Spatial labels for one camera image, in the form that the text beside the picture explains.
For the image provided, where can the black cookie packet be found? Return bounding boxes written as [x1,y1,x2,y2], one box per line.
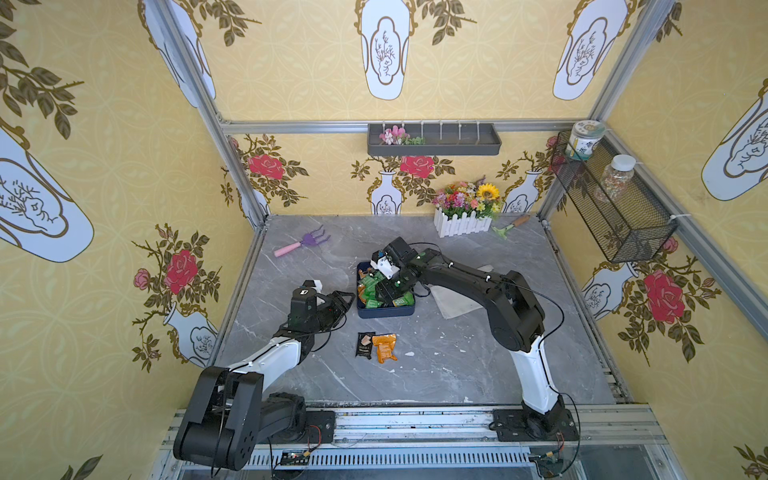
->
[355,332,375,360]

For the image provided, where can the orange cookie packet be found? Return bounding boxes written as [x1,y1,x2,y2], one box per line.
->
[372,334,398,364]

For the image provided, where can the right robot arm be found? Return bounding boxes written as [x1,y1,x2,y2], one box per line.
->
[371,237,581,442]

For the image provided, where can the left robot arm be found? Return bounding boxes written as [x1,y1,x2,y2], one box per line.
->
[172,280,357,474]

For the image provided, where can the green packet in box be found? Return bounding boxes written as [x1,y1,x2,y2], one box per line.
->
[358,270,415,309]

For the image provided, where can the dark blue storage box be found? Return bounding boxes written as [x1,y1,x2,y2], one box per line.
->
[356,262,416,319]

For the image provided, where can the white picket fence flower planter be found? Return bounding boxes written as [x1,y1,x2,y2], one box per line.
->
[432,181,503,238]

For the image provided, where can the white and green garden glove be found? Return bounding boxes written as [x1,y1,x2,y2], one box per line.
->
[431,286,482,319]

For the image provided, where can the pink and purple garden rake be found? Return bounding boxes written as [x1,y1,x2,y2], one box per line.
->
[273,225,331,258]

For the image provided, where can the pink flowers on shelf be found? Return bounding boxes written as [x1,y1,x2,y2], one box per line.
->
[379,125,425,146]

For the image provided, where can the small circuit board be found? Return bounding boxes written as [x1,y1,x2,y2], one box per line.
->
[278,450,311,467]

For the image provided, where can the jar with printed label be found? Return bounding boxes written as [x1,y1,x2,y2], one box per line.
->
[565,120,606,161]

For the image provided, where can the clear jar with white lid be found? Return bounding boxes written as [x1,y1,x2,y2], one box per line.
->
[595,154,636,202]

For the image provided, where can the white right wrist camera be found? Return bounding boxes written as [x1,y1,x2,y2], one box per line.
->
[371,255,400,279]

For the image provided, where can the green rake with wooden handle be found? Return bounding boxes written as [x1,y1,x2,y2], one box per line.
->
[491,214,531,239]

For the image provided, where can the grey wall shelf tray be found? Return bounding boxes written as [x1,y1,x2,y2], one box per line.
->
[367,121,502,157]

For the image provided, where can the black wire mesh basket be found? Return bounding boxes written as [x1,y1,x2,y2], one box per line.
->
[551,131,678,263]

